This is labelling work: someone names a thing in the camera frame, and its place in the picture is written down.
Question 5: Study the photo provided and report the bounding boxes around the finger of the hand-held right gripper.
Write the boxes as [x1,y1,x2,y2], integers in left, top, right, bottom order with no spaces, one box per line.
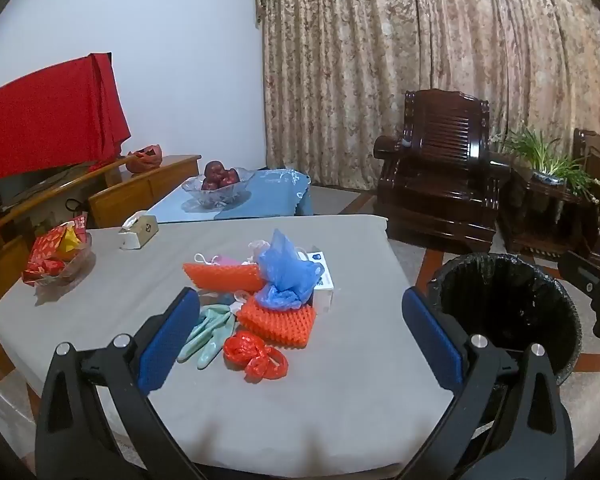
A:
[559,250,600,297]

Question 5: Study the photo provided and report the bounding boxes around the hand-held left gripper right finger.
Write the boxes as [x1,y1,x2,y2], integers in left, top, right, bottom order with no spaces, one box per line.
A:
[401,286,576,480]

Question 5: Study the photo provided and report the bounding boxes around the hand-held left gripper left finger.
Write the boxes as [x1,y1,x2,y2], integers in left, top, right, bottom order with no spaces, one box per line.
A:
[35,287,206,480]

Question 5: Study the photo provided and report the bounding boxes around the green rubber glove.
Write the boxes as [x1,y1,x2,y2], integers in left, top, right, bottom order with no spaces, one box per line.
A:
[176,304,231,364]
[195,317,238,371]

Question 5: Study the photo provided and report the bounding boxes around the red plastic bag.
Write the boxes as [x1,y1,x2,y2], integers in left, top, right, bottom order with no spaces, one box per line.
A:
[223,331,287,381]

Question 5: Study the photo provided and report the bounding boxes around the long orange foam net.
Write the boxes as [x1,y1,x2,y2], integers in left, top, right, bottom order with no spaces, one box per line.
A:
[182,261,268,293]

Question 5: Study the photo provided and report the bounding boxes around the black trash bin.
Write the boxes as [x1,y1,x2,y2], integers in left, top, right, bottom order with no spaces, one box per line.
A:
[426,253,583,386]

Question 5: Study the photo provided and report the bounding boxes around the pink face mask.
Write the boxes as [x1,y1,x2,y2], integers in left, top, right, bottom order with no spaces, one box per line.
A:
[195,252,242,267]

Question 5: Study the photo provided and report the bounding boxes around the short orange foam net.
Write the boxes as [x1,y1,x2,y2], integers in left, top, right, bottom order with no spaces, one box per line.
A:
[236,292,317,348]

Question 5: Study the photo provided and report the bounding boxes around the white cardboard box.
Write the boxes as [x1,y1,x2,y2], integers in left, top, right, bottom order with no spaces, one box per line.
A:
[297,247,336,313]

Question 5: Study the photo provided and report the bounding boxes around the blue plastic bag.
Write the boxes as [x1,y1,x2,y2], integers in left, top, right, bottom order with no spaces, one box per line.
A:
[255,228,326,313]

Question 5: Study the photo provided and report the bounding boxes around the dark wooden side table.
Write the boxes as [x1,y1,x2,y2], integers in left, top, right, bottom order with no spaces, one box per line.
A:
[500,165,597,257]

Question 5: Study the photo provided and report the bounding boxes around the dark wooden armchair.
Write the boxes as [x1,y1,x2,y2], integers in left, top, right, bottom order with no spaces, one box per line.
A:
[572,129,600,267]
[372,89,512,253]

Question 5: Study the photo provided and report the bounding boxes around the green potted plant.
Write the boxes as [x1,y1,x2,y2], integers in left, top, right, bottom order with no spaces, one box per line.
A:
[500,125,600,202]

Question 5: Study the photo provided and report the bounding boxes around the tissue box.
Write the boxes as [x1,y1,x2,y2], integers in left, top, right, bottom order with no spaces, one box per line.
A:
[118,210,160,251]

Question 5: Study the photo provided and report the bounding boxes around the glass dish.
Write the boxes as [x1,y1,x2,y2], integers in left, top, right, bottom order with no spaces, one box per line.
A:
[32,245,94,289]

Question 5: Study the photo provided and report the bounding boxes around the clear plastic wrapper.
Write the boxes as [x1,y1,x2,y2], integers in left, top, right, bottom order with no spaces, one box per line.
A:
[247,240,273,263]

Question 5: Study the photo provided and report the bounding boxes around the grey table cover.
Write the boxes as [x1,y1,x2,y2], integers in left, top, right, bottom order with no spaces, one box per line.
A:
[0,214,456,479]

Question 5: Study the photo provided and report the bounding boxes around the yellow snack packet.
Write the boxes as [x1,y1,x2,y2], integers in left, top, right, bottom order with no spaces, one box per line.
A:
[60,226,84,254]

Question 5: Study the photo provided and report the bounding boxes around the red snack packets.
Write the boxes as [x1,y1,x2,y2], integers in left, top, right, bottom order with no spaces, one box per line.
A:
[21,212,92,286]

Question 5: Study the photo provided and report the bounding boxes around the glass fruit bowl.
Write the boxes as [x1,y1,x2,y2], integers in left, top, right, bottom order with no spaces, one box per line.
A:
[181,166,256,209]

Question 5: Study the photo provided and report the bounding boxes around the blue tablecloth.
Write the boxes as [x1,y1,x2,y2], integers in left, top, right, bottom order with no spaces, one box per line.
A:
[145,168,315,223]

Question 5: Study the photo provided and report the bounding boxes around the red basket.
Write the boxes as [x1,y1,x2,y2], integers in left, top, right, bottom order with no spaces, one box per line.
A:
[125,144,163,174]

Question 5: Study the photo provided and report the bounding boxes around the black television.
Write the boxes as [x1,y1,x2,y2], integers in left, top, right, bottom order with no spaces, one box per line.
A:
[0,162,93,212]

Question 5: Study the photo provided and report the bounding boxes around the red cloth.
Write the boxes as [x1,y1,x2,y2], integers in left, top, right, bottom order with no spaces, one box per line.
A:
[0,51,132,268]

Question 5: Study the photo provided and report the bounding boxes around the patterned beige curtain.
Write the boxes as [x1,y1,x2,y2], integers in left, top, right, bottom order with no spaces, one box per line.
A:
[254,0,600,196]

